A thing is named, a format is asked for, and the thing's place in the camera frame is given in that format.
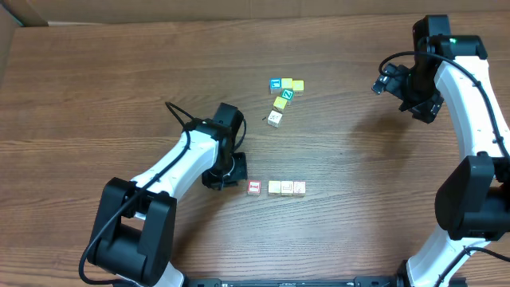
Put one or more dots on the pale yellow block top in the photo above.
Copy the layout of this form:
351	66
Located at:
286	83

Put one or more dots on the red I letter block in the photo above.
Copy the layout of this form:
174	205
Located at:
254	187

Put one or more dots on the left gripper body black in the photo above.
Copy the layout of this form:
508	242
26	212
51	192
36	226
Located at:
225	171

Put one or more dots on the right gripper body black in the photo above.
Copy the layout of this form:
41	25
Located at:
419	92

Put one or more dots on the white dotted wooden block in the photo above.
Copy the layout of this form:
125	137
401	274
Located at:
287	188

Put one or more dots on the blue letter block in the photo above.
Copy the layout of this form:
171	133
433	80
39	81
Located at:
275	85

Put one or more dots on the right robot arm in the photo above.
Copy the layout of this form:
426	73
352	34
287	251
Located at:
472	206

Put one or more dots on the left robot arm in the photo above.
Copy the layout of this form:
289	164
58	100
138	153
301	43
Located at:
132	236

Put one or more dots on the green Z letter block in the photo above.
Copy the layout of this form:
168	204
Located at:
287	94

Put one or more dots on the white picture block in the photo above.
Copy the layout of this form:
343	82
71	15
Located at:
274	119

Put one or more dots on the red Q letter block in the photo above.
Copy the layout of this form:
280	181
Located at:
299	188

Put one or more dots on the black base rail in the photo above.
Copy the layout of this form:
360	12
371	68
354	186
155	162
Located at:
363	281

